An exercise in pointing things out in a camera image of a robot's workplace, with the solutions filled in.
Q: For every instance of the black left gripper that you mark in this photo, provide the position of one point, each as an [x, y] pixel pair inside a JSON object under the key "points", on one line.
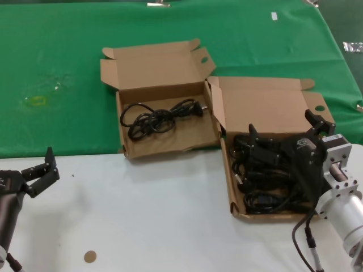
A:
{"points": [[11, 184]]}

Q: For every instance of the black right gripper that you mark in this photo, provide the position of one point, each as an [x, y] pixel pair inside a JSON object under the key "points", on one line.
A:
{"points": [[306, 158]]}

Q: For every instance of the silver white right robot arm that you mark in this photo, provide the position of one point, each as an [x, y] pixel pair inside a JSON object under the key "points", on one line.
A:
{"points": [[343, 209]]}

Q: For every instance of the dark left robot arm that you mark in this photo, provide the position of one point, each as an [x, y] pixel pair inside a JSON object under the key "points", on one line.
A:
{"points": [[8, 218]]}

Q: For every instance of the open brown cardboard box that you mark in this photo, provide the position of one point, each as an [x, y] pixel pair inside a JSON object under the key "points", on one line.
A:
{"points": [[170, 141], [261, 107]]}

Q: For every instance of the metal cloth clip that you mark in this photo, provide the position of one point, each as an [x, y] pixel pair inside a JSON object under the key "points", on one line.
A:
{"points": [[312, 2], [360, 108]]}

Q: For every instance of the clear tape scrap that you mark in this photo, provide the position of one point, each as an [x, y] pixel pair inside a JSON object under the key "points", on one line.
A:
{"points": [[57, 86]]}

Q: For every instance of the round brown cardboard disc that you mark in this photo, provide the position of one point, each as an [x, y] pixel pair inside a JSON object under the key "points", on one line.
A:
{"points": [[90, 256]]}

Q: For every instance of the crumpled silver foil piece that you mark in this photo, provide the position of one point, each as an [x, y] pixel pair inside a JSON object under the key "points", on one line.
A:
{"points": [[353, 46]]}

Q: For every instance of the white tape piece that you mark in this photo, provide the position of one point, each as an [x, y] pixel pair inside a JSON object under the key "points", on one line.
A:
{"points": [[274, 16]]}

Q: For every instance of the green table cloth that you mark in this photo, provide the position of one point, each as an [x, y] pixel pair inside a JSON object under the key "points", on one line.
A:
{"points": [[56, 42]]}

